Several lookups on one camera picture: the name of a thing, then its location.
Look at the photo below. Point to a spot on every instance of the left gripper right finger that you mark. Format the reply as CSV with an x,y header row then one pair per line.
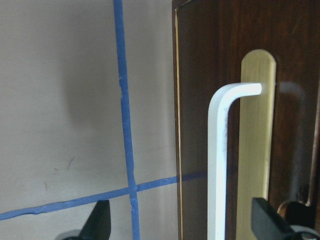
x,y
267,224

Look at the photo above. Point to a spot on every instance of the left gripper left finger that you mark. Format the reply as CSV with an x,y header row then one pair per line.
x,y
98,224

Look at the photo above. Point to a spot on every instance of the white drawer handle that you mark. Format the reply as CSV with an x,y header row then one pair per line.
x,y
217,147

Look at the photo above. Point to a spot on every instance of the dark wooden drawer cabinet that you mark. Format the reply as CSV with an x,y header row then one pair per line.
x,y
273,147

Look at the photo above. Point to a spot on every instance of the brass handle plate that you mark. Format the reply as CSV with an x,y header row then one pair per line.
x,y
255,137

